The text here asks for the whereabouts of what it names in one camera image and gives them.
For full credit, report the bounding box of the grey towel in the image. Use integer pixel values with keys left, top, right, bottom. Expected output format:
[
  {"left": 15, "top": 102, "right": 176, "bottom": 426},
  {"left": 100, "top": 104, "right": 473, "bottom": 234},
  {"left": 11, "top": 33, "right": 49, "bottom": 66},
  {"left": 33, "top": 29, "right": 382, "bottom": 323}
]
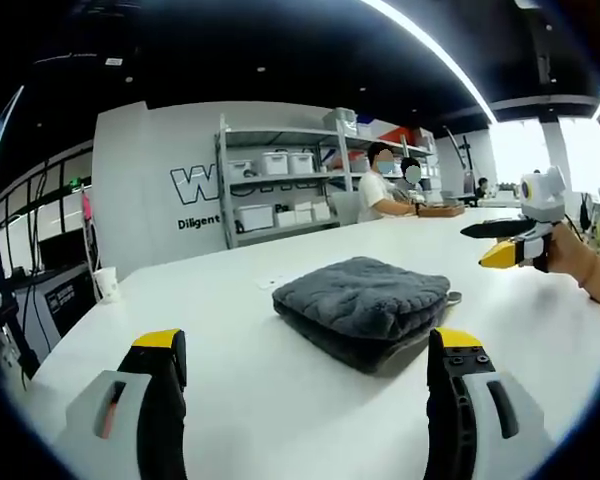
[{"left": 271, "top": 256, "right": 452, "bottom": 376}]

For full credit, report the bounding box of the person's right hand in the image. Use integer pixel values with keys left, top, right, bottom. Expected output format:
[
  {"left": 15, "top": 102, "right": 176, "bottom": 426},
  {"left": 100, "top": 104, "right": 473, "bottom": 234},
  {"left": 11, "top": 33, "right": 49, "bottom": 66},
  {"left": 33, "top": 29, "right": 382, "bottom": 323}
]
[{"left": 547, "top": 223, "right": 599, "bottom": 291}]

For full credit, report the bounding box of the brown wooden tray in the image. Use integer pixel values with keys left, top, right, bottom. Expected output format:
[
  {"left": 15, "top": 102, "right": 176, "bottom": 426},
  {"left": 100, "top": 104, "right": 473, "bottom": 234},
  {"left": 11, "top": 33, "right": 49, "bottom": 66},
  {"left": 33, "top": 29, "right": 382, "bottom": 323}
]
[{"left": 416, "top": 201, "right": 467, "bottom": 219}]

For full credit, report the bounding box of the grey metal storage shelf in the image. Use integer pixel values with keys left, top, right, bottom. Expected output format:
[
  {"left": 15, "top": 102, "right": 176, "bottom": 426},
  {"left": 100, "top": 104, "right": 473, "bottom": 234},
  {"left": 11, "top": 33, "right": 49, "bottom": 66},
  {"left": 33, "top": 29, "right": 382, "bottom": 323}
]
[
  {"left": 213, "top": 113, "right": 362, "bottom": 250},
  {"left": 335, "top": 119, "right": 440, "bottom": 194}
]

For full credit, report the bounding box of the white paper cup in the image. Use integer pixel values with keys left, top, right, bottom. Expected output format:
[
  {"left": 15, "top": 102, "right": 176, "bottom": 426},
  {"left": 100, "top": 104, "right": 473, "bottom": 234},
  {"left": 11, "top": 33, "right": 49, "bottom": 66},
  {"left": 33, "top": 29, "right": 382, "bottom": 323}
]
[{"left": 93, "top": 266, "right": 119, "bottom": 303}]

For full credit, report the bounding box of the black machine cabinet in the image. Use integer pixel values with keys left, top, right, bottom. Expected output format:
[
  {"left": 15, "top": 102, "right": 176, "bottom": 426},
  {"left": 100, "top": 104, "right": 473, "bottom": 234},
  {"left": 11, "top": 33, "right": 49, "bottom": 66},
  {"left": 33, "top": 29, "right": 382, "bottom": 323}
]
[{"left": 38, "top": 267, "right": 101, "bottom": 351}]

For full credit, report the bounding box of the grey chair back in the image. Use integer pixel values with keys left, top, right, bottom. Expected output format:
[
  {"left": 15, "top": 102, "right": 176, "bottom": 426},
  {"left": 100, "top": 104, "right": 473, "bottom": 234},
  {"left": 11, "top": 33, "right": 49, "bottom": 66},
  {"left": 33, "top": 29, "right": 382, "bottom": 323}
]
[{"left": 328, "top": 191, "right": 362, "bottom": 227}]

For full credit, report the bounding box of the ceiling light strip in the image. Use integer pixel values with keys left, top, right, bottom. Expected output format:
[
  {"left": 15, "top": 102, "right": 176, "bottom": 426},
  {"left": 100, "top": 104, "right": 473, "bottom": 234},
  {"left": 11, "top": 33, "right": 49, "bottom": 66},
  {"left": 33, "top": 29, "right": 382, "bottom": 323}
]
[{"left": 364, "top": 0, "right": 499, "bottom": 124}]

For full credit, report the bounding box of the black stand pole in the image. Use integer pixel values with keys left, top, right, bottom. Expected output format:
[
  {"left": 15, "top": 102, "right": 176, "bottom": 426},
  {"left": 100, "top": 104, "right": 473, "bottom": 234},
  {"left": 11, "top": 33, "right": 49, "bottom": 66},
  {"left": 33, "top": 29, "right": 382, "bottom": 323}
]
[{"left": 0, "top": 164, "right": 41, "bottom": 381}]

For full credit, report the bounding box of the grey storage bin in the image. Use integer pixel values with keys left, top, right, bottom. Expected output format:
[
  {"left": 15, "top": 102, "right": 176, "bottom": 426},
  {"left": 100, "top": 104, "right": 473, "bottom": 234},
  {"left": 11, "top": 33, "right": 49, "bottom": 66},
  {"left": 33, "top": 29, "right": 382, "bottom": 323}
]
[{"left": 322, "top": 106, "right": 358, "bottom": 136}]

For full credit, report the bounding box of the large white storage bin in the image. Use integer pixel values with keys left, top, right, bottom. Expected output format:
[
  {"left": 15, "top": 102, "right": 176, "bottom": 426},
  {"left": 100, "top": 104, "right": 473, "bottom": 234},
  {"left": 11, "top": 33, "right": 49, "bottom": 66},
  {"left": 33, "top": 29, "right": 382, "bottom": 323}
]
[{"left": 236, "top": 204, "right": 276, "bottom": 233}]

